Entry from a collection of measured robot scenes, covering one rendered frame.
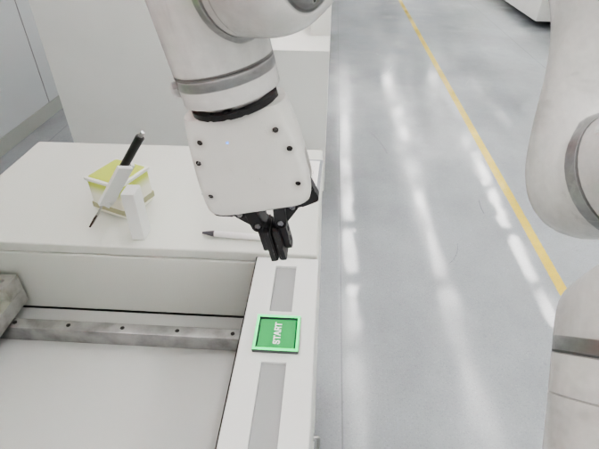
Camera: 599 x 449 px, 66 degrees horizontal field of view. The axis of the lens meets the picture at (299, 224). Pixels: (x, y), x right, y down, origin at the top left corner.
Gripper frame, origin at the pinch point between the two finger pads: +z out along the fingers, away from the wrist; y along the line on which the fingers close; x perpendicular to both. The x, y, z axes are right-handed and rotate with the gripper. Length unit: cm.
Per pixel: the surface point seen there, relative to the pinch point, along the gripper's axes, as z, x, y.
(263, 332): 14.3, 0.0, -5.2
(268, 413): 15.5, -10.3, -3.6
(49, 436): 22.5, -7.3, -36.1
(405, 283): 118, 112, 18
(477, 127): 133, 280, 88
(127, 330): 20.7, 8.5, -30.3
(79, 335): 20.1, 8.0, -38.1
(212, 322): 26.1, 13.8, -19.1
